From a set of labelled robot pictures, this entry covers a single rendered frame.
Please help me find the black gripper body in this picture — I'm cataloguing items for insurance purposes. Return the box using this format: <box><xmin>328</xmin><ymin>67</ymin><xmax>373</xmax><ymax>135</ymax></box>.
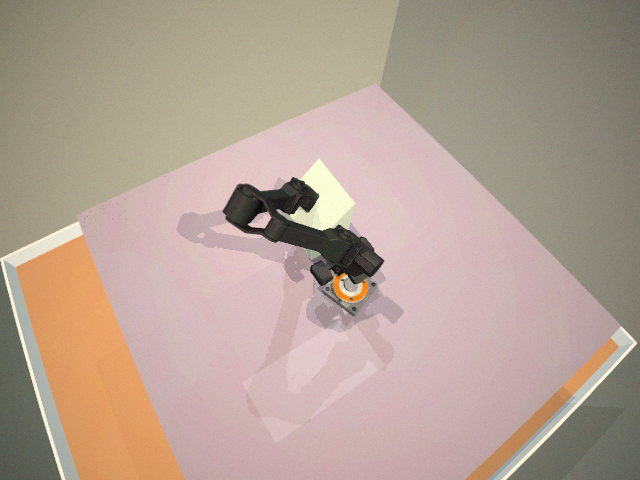
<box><xmin>310</xmin><ymin>236</ymin><xmax>375</xmax><ymax>286</ymax></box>

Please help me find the orange round plate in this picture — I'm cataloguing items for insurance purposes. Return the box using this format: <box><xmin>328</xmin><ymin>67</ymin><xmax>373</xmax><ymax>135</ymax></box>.
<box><xmin>333</xmin><ymin>273</ymin><xmax>368</xmax><ymax>303</ymax></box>

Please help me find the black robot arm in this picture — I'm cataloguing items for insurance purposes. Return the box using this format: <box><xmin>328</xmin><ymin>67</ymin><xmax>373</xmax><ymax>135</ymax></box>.
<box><xmin>223</xmin><ymin>177</ymin><xmax>385</xmax><ymax>284</ymax></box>

